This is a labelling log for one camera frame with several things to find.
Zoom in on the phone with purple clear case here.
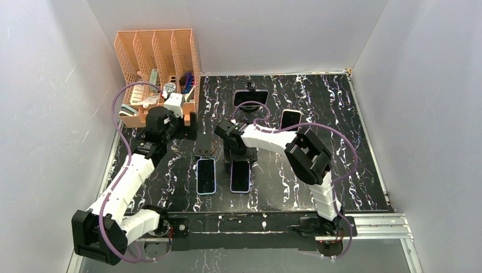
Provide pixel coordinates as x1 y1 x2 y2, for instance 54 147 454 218
233 89 269 107

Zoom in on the phone with pink case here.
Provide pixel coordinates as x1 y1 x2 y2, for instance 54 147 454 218
280 109 302 130

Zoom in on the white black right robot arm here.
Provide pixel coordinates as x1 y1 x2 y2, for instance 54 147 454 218
214 120 343 236

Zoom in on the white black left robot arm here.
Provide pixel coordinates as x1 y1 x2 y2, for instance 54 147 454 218
71 106 197 265

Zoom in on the black folding phone stand left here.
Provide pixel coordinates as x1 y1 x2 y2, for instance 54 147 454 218
194 134 217 158

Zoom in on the phone with lilac case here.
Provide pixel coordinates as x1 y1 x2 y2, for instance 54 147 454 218
230 161 251 194

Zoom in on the phone with blue case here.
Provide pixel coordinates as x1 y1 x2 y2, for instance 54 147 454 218
196 158 217 195

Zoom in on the black round base phone stand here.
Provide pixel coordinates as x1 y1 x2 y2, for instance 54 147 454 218
240 82 260 112

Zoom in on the round tin blue white label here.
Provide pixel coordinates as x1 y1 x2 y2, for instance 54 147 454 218
163 82 177 93

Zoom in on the white paper card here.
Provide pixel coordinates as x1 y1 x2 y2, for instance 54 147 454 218
129 84 144 105

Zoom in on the teal bordered item beside organizer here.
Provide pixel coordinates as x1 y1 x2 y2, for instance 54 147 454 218
119 104 139 117

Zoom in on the green white small box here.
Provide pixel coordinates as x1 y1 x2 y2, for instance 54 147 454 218
149 68 159 93

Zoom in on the orange plastic file organizer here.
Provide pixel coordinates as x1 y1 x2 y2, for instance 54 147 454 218
114 28 201 114

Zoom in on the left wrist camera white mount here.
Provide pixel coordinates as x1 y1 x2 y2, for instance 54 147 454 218
163 93 185 118

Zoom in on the blue handled tool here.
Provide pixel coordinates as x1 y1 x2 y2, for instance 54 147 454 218
179 72 195 94

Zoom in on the aluminium frame rail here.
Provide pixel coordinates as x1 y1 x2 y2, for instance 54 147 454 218
68 213 422 272

